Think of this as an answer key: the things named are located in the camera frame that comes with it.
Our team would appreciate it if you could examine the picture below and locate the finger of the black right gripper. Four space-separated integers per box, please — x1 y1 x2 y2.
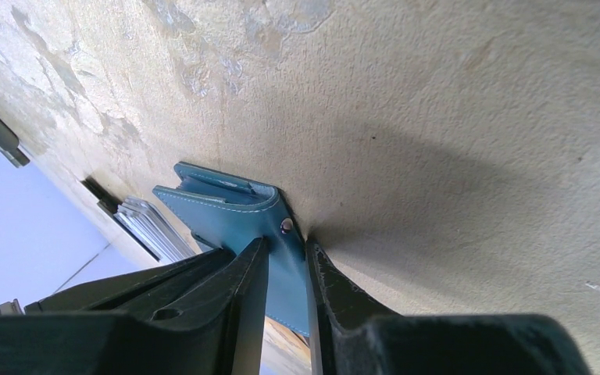
24 248 235 313

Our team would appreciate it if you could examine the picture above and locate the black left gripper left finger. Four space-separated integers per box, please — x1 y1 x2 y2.
0 238 269 374

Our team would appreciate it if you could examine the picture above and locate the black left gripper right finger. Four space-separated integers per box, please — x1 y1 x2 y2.
305 239 590 374

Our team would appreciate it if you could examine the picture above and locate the blue leather card holder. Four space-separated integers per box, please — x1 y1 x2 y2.
153 162 309 336

